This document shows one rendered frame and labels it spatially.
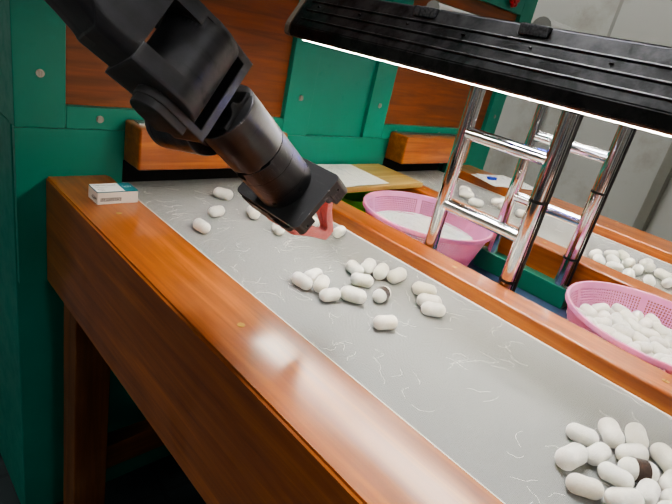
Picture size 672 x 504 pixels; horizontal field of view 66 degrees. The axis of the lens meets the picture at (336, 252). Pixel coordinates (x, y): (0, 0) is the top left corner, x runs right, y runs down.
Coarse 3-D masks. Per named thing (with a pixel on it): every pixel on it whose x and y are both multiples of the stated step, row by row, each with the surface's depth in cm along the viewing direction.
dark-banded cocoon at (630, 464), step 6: (618, 462) 49; (624, 462) 48; (630, 462) 48; (636, 462) 48; (624, 468) 48; (630, 468) 47; (636, 468) 47; (654, 468) 48; (636, 474) 47; (654, 474) 47; (654, 480) 47
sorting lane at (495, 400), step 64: (192, 192) 95; (256, 256) 76; (320, 256) 80; (384, 256) 86; (320, 320) 63; (448, 320) 70; (384, 384) 54; (448, 384) 56; (512, 384) 59; (576, 384) 62; (448, 448) 47; (512, 448) 49
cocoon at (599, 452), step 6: (594, 444) 50; (600, 444) 49; (606, 444) 50; (588, 450) 49; (594, 450) 49; (600, 450) 49; (606, 450) 49; (588, 456) 49; (594, 456) 48; (600, 456) 48; (606, 456) 49; (588, 462) 49; (594, 462) 48; (600, 462) 48
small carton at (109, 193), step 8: (96, 184) 76; (104, 184) 77; (112, 184) 77; (120, 184) 78; (128, 184) 79; (88, 192) 76; (96, 192) 74; (104, 192) 74; (112, 192) 75; (120, 192) 76; (128, 192) 77; (136, 192) 78; (96, 200) 74; (104, 200) 75; (112, 200) 76; (120, 200) 76; (128, 200) 77; (136, 200) 78
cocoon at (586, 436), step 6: (570, 426) 52; (576, 426) 51; (582, 426) 51; (570, 432) 51; (576, 432) 51; (582, 432) 51; (588, 432) 51; (594, 432) 51; (570, 438) 52; (576, 438) 51; (582, 438) 51; (588, 438) 51; (594, 438) 51; (582, 444) 51; (588, 444) 51
